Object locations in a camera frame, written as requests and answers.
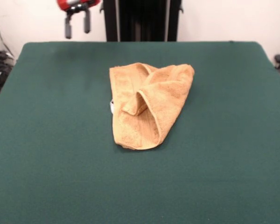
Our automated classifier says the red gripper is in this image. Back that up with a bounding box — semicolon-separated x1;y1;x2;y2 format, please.
56;0;101;40

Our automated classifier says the tan terry towel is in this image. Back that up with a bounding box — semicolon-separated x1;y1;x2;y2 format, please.
108;62;196;151

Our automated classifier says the dark green table cloth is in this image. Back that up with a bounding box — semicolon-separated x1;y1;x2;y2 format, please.
0;41;280;224

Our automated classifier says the black stand frame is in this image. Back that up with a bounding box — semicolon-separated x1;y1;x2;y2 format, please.
99;0;184;42

